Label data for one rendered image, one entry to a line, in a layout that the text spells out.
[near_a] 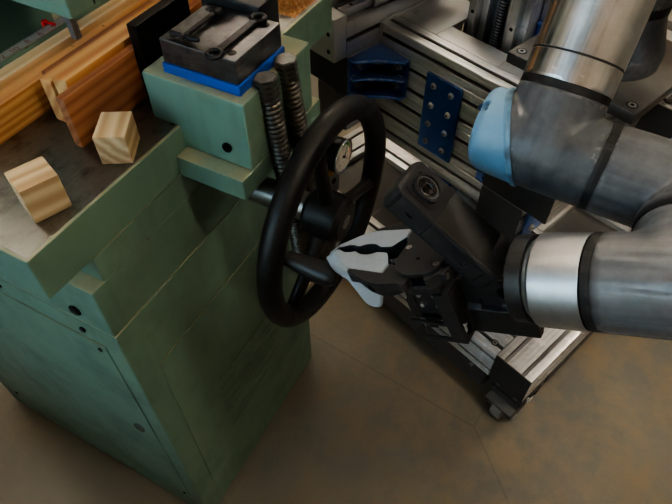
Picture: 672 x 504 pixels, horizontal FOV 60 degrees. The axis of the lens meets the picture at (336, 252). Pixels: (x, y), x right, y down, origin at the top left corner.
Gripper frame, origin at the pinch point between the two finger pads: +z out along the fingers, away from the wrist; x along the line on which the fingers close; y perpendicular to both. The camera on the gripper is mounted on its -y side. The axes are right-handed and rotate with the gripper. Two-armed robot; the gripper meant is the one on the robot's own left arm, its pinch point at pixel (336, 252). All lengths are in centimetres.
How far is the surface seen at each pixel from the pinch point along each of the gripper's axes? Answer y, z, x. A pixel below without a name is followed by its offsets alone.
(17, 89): -24.8, 31.5, -2.7
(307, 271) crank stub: 0.6, 2.5, -2.4
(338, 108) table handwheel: -10.2, 1.5, 10.8
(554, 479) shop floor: 94, 8, 33
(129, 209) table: -9.8, 21.2, -5.2
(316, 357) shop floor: 65, 62, 32
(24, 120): -21.7, 32.5, -3.8
